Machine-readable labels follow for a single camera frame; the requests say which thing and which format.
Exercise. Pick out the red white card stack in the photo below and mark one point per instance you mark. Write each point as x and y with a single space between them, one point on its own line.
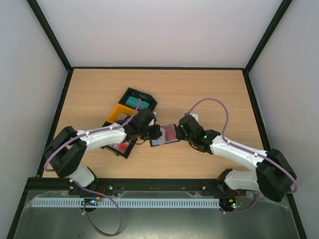
121 147

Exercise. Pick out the yellow bin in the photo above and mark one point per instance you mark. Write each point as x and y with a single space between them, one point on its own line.
120 112

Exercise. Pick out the black bin with red cards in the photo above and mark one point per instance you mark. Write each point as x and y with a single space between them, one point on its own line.
117 153

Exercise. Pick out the teal card stack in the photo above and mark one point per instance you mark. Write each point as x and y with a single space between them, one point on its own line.
134 102

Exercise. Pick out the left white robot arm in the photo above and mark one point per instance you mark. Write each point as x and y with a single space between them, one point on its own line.
64 154

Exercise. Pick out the black aluminium frame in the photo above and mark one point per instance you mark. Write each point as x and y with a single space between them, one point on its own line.
260 123

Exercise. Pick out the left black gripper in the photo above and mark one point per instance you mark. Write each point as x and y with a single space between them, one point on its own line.
157 134

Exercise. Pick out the black leather card holder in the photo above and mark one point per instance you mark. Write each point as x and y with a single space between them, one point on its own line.
160 142

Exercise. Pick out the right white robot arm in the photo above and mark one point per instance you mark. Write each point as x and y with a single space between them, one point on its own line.
267 172

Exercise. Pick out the black bin with teal cards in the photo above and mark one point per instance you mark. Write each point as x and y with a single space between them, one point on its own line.
140 95

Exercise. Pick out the black front rail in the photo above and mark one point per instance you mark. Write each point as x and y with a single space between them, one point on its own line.
112 187

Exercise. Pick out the white slotted cable duct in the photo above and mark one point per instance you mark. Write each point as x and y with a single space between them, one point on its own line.
126 203

